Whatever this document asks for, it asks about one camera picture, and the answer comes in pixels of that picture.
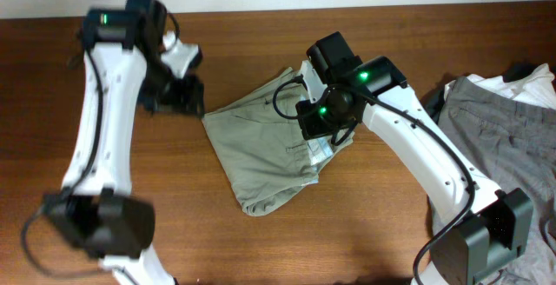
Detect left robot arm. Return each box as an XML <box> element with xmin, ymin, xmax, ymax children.
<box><xmin>39</xmin><ymin>0</ymin><xmax>204</xmax><ymax>284</ymax></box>

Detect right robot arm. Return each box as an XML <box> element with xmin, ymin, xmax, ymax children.
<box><xmin>296</xmin><ymin>32</ymin><xmax>533</xmax><ymax>284</ymax></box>

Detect white garment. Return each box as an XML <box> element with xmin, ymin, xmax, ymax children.
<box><xmin>442</xmin><ymin>63</ymin><xmax>555</xmax><ymax>110</ymax></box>

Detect khaki shorts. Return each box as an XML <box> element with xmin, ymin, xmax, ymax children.
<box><xmin>202</xmin><ymin>68</ymin><xmax>354</xmax><ymax>216</ymax></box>

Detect grey shorts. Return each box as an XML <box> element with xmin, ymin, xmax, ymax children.
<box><xmin>438</xmin><ymin>77</ymin><xmax>555</xmax><ymax>284</ymax></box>

